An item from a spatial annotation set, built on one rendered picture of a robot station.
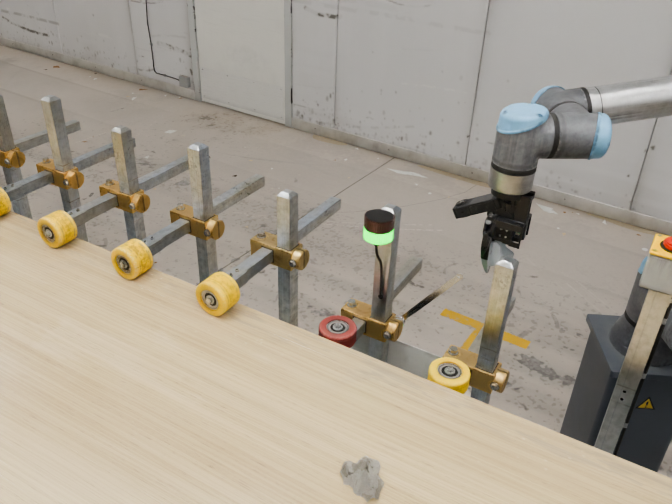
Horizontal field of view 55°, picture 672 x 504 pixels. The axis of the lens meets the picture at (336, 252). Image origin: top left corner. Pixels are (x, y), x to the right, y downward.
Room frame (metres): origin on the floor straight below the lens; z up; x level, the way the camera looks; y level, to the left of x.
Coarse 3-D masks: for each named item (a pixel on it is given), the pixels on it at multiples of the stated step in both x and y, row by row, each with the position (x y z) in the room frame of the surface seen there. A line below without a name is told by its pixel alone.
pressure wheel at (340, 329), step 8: (328, 320) 1.09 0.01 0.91; (336, 320) 1.10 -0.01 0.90; (344, 320) 1.09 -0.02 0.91; (352, 320) 1.09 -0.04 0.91; (320, 328) 1.06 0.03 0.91; (328, 328) 1.07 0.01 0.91; (336, 328) 1.07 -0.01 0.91; (344, 328) 1.07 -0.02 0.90; (352, 328) 1.07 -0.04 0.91; (328, 336) 1.04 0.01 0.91; (336, 336) 1.04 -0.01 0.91; (344, 336) 1.04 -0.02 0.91; (352, 336) 1.05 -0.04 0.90; (344, 344) 1.04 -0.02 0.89; (352, 344) 1.05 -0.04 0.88
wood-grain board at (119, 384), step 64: (0, 256) 1.30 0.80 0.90; (64, 256) 1.31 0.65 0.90; (0, 320) 1.06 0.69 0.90; (64, 320) 1.07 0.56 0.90; (128, 320) 1.07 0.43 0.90; (192, 320) 1.08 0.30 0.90; (256, 320) 1.09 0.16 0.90; (0, 384) 0.87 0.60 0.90; (64, 384) 0.88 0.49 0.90; (128, 384) 0.89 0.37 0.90; (192, 384) 0.89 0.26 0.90; (256, 384) 0.90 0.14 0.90; (320, 384) 0.90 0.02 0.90; (384, 384) 0.91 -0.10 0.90; (0, 448) 0.73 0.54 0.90; (64, 448) 0.73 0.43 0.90; (128, 448) 0.74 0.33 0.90; (192, 448) 0.74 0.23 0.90; (256, 448) 0.75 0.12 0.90; (320, 448) 0.75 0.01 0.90; (384, 448) 0.76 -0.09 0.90; (448, 448) 0.76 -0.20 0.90; (512, 448) 0.77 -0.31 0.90; (576, 448) 0.77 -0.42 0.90
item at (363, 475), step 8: (344, 464) 0.71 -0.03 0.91; (352, 464) 0.72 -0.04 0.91; (360, 464) 0.72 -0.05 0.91; (368, 464) 0.71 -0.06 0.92; (376, 464) 0.72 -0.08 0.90; (344, 472) 0.70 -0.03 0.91; (352, 472) 0.70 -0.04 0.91; (360, 472) 0.70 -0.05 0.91; (368, 472) 0.70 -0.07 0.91; (376, 472) 0.70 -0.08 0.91; (344, 480) 0.69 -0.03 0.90; (352, 480) 0.68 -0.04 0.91; (360, 480) 0.68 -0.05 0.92; (368, 480) 0.69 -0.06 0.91; (376, 480) 0.68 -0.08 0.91; (360, 488) 0.67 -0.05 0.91; (368, 488) 0.66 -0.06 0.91; (376, 488) 0.67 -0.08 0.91; (360, 496) 0.66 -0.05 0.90; (368, 496) 0.66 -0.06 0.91; (376, 496) 0.66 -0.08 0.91
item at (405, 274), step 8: (408, 264) 1.39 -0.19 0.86; (416, 264) 1.40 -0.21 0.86; (400, 272) 1.36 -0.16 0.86; (408, 272) 1.36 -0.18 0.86; (416, 272) 1.39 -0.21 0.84; (400, 280) 1.32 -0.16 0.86; (408, 280) 1.35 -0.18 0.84; (400, 288) 1.31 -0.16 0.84; (360, 320) 1.16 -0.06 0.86; (360, 328) 1.13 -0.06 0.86; (360, 336) 1.13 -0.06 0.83
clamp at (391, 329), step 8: (360, 304) 1.20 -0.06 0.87; (368, 304) 1.20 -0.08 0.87; (344, 312) 1.18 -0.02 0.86; (352, 312) 1.17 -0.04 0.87; (360, 312) 1.17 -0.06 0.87; (368, 312) 1.17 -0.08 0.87; (368, 320) 1.15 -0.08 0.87; (376, 320) 1.14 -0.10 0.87; (392, 320) 1.15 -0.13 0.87; (400, 320) 1.15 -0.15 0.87; (368, 328) 1.15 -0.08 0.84; (376, 328) 1.14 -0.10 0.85; (384, 328) 1.13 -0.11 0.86; (392, 328) 1.13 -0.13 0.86; (400, 328) 1.15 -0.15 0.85; (368, 336) 1.15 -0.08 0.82; (376, 336) 1.14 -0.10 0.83; (384, 336) 1.12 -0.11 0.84; (392, 336) 1.12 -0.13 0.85
